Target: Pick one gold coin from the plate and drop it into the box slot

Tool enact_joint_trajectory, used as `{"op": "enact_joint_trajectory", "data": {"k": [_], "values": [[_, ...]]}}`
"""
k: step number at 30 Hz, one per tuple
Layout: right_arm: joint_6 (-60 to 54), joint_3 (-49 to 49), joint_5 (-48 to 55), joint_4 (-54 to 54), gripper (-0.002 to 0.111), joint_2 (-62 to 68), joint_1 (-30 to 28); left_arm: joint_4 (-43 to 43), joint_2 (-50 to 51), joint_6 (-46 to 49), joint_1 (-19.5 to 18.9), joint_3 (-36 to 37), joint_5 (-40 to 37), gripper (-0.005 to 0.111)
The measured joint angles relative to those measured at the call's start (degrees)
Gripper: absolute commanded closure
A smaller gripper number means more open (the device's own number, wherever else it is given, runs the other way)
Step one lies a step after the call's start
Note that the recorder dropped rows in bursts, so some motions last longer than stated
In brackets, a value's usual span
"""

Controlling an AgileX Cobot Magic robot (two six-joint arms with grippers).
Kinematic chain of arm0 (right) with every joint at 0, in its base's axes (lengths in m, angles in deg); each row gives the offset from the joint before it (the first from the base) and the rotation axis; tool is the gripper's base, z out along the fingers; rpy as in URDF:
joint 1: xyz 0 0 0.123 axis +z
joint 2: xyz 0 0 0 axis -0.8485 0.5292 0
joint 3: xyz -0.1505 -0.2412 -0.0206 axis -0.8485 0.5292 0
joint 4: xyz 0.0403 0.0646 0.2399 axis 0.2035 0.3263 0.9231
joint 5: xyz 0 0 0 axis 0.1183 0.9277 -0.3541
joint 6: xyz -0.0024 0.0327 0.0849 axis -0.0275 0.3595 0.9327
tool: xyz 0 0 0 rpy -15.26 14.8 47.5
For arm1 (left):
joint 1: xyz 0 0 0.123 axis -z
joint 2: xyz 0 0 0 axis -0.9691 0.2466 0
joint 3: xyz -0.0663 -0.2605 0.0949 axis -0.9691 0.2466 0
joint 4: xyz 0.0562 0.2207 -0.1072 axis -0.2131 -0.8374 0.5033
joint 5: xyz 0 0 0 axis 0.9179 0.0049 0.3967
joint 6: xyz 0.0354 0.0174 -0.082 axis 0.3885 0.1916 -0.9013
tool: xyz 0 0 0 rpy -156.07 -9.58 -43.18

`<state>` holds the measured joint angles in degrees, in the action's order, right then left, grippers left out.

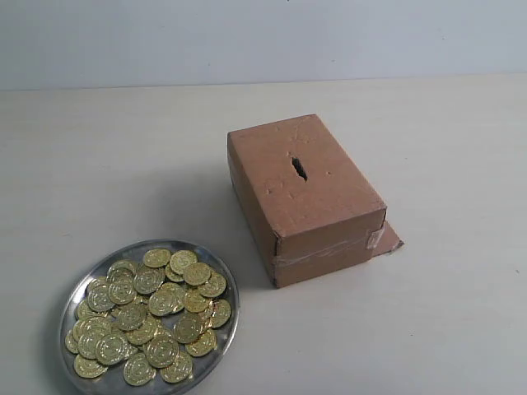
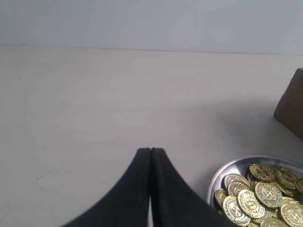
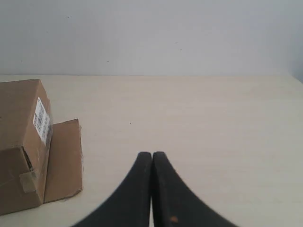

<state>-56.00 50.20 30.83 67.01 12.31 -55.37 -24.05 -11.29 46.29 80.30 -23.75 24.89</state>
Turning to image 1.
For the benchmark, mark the brown cardboard slotted box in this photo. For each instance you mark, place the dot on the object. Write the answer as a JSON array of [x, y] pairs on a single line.
[[311, 211]]

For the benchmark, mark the gold coin upper right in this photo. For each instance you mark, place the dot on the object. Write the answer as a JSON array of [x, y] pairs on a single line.
[[181, 259]]

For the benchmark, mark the gold coin right edge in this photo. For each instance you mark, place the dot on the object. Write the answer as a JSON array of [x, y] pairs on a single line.
[[221, 312]]

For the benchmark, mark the gold coin top of pile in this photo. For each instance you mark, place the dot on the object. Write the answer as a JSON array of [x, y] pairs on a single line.
[[156, 258]]

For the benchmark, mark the round steel plate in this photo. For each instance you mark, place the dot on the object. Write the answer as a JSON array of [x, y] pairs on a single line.
[[155, 317]]

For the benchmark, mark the gold coin front centre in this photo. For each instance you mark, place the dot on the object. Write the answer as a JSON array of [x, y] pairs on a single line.
[[161, 351]]

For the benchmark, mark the gold coin front bottom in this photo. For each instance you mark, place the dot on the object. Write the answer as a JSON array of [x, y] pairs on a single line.
[[138, 371]]

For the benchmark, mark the gold coin front left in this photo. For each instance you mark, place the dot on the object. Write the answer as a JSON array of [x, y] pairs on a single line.
[[88, 369]]

